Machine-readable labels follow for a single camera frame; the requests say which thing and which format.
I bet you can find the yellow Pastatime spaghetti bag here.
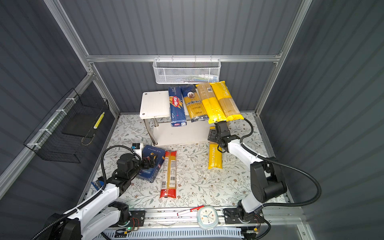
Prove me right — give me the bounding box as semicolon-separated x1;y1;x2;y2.
208;141;223;170

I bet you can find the blue rigatoni pasta box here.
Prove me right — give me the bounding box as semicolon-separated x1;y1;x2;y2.
137;145;166;183

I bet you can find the blue yellow spaghetti bag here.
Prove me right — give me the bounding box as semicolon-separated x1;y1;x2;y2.
181;85;209;123

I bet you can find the blue spaghetti box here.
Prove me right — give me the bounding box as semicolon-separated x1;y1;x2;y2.
168;87;187;127

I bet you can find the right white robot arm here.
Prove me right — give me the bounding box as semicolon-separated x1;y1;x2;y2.
208;119;322;223

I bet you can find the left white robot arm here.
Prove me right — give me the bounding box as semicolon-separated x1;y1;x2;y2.
33;146;158;240

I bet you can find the white two-tier shelf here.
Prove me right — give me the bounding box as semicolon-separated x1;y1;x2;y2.
140;91;213;147

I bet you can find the blue black small tool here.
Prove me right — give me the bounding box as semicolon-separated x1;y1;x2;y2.
91;180;104;191

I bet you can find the red spaghetti bag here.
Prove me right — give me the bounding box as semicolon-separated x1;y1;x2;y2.
160;151;177;199

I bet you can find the red white marker pen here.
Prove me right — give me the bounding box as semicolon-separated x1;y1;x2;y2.
177;205;204;216

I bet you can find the white alarm clock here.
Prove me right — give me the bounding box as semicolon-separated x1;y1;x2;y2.
197;206;219;230

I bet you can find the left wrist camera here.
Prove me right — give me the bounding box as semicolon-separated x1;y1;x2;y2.
132;143;143;151

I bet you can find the black wire basket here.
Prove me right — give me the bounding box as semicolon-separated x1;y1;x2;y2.
24;91;109;164

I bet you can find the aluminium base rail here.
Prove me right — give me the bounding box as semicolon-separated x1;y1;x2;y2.
98;206;268;240

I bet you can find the white wire mesh basket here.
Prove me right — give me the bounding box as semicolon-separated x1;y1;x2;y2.
153;59;222;85

